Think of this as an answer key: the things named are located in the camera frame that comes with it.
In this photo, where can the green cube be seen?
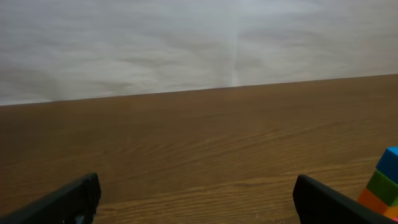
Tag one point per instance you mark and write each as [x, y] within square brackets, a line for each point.
[382, 188]

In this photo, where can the blue cube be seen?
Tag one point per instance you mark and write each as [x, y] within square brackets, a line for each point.
[388, 163]

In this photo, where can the orange cube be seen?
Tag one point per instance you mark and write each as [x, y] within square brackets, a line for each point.
[371, 201]

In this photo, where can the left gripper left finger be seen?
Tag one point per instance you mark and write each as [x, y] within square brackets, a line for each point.
[62, 202]

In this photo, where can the red cube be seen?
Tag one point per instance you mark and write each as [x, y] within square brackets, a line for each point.
[395, 219]

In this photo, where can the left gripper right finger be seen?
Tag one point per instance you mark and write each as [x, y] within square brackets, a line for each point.
[323, 205]

